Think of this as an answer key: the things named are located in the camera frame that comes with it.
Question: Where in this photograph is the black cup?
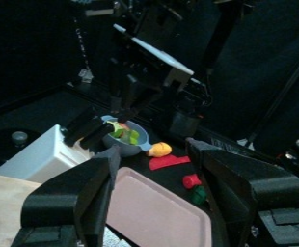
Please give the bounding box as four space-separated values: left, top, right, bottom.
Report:
169 110 202 139

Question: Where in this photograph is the black frame pole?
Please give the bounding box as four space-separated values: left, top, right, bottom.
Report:
244 41 299 147

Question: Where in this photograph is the light wooden cutting board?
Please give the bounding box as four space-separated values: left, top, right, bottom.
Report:
0 172 43 247

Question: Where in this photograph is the grey-blue toy pot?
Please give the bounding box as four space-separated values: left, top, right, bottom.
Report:
101 114 154 158

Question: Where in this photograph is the white cable with tag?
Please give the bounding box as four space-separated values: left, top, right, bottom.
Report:
71 15 95 85

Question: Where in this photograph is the orange toy bread roll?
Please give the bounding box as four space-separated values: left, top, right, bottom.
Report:
147 141 174 159

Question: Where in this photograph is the black knife handle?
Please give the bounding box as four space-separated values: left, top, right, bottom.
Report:
79 123 117 151
62 109 101 148

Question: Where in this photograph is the pink plastic tray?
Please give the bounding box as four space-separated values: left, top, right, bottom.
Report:
106 166 214 247

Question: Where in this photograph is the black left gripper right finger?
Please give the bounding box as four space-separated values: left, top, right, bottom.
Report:
185 137 299 247

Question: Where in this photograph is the white toy knife block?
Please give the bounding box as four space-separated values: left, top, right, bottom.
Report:
0 123 95 184

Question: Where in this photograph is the green toy lettuce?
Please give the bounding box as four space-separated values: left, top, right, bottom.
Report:
109 121 141 146

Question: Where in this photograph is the green toy vegetable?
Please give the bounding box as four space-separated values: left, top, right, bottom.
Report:
190 185 209 206

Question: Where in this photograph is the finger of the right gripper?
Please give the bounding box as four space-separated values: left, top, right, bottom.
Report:
121 74 165 124
109 57 130 118

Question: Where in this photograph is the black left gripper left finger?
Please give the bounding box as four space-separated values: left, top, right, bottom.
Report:
10 144 125 247

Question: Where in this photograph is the flat red toy slice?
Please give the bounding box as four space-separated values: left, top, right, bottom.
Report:
149 154 193 172

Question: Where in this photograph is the black lid with grey knob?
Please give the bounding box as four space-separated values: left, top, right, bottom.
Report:
0 127 43 163

